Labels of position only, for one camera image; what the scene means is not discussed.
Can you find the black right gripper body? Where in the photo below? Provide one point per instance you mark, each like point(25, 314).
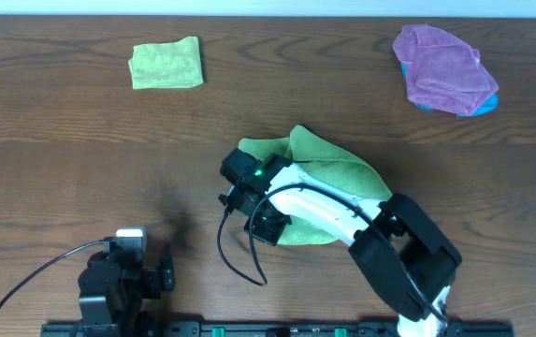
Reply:
point(269, 229)

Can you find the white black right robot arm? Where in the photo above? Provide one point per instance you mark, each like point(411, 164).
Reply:
point(409, 263)

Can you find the light green cloth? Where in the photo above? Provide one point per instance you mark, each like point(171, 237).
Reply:
point(322, 160)
point(173, 65)

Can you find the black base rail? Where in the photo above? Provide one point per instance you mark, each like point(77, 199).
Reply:
point(362, 329)

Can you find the folded light green cloth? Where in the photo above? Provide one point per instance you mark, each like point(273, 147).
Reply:
point(173, 65)

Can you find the blue cloth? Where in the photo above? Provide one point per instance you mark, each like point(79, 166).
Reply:
point(489, 105)

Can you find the purple cloth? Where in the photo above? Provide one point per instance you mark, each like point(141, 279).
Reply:
point(443, 72)

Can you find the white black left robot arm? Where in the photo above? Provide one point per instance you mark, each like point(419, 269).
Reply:
point(114, 286)

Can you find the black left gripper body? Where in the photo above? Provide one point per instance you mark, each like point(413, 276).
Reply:
point(167, 274)

